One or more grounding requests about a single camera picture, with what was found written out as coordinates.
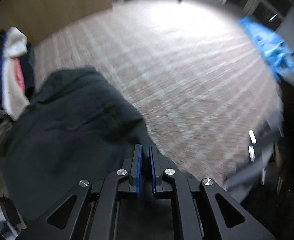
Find dark grey trousers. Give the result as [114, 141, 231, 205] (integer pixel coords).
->
[0, 65, 195, 227]

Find navy folded garment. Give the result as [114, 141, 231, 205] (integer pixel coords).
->
[18, 42, 35, 101]

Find white blue striped garment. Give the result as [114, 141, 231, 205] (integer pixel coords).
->
[2, 27, 29, 120]

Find plaid pink table cloth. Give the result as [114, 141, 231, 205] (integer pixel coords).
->
[35, 0, 279, 183]

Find light wooden board panel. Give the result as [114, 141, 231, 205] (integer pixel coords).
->
[0, 0, 112, 44]

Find pink folded garment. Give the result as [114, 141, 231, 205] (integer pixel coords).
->
[14, 58, 26, 93]

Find blue shiny shirt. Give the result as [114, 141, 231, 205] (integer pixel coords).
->
[239, 16, 294, 82]

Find black power adapter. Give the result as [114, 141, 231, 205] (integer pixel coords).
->
[0, 195, 21, 226]

